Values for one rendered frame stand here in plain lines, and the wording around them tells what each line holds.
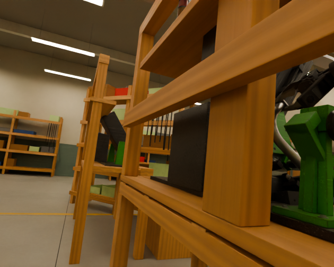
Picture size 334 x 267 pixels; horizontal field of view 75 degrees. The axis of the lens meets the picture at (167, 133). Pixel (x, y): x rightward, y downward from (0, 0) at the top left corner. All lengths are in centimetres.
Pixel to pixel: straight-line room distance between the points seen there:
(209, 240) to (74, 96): 937
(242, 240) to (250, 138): 21
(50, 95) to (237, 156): 949
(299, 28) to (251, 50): 10
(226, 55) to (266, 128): 19
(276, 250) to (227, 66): 36
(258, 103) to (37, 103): 948
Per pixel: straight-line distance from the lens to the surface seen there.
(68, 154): 950
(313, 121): 59
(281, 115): 103
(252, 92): 53
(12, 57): 1042
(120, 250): 153
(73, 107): 967
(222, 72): 52
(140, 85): 150
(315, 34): 39
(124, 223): 148
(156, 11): 146
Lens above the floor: 100
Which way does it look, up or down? 7 degrees up
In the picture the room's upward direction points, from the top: 6 degrees clockwise
